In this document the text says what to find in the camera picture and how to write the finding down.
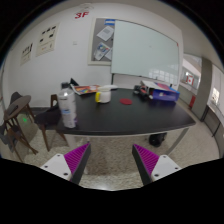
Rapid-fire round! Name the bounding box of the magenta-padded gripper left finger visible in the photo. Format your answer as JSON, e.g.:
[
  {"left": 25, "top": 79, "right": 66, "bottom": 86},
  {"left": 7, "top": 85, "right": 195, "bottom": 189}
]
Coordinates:
[{"left": 39, "top": 141, "right": 92, "bottom": 186}]

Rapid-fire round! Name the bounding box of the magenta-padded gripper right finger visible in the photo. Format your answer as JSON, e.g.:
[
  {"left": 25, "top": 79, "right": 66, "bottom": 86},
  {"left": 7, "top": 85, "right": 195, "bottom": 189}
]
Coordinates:
[{"left": 131, "top": 143, "right": 183, "bottom": 186}]

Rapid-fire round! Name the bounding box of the clear black-capped water bottle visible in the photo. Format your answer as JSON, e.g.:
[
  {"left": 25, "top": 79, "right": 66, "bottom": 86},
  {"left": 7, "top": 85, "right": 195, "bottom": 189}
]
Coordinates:
[{"left": 57, "top": 87, "right": 78, "bottom": 129}]

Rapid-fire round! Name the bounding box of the black bin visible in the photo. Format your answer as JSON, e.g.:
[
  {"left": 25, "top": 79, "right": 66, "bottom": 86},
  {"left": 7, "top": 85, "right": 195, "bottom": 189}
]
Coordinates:
[{"left": 148, "top": 132, "right": 168, "bottom": 148}]

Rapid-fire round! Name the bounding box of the wooden chair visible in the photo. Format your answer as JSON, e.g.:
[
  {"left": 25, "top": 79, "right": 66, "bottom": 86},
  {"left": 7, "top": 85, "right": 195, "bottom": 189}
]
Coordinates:
[{"left": 34, "top": 93, "right": 69, "bottom": 153}]

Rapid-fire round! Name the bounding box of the round wooden side table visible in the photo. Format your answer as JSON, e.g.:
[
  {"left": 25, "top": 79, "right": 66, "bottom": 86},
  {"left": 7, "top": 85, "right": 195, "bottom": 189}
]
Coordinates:
[{"left": 2, "top": 94, "right": 39, "bottom": 158}]

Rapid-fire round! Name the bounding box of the blue and purple box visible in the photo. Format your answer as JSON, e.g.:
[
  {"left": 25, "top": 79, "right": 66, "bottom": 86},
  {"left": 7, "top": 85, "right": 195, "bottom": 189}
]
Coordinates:
[{"left": 141, "top": 80, "right": 181, "bottom": 102}]

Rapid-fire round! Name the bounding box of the flat round red coaster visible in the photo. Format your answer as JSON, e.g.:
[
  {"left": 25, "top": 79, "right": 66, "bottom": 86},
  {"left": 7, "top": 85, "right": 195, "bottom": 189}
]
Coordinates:
[{"left": 119, "top": 97, "right": 133, "bottom": 106}]

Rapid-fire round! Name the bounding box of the black desk gadget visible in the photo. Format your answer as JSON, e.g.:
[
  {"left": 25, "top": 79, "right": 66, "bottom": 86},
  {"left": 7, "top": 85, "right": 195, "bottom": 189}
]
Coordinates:
[{"left": 133, "top": 84, "right": 151, "bottom": 100}]

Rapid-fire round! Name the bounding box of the colourful printed book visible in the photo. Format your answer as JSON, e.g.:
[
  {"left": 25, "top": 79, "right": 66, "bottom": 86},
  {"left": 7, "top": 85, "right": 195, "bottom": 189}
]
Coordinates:
[{"left": 70, "top": 84, "right": 102, "bottom": 96}]

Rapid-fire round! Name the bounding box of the grey chair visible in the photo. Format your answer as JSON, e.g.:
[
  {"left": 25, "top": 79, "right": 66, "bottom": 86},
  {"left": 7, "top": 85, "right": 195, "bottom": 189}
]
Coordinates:
[{"left": 9, "top": 91, "right": 24, "bottom": 105}]

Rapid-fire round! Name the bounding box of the black bag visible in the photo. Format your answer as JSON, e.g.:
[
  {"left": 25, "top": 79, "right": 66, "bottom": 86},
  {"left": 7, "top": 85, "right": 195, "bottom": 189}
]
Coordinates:
[{"left": 60, "top": 77, "right": 80, "bottom": 89}]

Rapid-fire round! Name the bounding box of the large whiteboard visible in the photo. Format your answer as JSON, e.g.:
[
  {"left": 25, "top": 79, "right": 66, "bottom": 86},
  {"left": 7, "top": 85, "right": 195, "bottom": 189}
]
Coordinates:
[{"left": 110, "top": 19, "right": 181, "bottom": 86}]

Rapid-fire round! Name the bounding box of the grey pin board with papers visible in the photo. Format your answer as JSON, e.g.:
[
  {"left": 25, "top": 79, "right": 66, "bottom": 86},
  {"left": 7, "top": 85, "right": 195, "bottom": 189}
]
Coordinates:
[{"left": 87, "top": 17, "right": 116, "bottom": 66}]

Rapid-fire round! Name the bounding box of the white mug with yellow handle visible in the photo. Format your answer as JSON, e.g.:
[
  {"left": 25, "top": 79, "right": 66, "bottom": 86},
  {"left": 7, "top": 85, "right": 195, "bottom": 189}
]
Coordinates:
[{"left": 94, "top": 87, "right": 112, "bottom": 104}]

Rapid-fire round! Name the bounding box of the small beige wall poster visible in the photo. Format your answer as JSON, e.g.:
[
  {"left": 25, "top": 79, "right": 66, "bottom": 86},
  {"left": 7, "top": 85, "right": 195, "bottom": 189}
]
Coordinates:
[{"left": 19, "top": 42, "right": 34, "bottom": 66}]

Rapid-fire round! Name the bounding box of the large beige wall poster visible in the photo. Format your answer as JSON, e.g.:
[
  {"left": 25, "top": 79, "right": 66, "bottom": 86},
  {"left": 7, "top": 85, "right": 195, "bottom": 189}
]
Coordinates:
[{"left": 35, "top": 23, "right": 60, "bottom": 57}]

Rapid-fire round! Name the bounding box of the red wall sign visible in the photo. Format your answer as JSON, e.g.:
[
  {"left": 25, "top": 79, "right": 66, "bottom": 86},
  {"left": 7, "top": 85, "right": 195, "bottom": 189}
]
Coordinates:
[{"left": 73, "top": 10, "right": 90, "bottom": 20}]

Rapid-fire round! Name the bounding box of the white wall fixture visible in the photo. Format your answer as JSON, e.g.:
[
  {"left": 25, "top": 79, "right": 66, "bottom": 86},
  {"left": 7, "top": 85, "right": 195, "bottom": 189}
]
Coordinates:
[{"left": 78, "top": 2, "right": 96, "bottom": 12}]

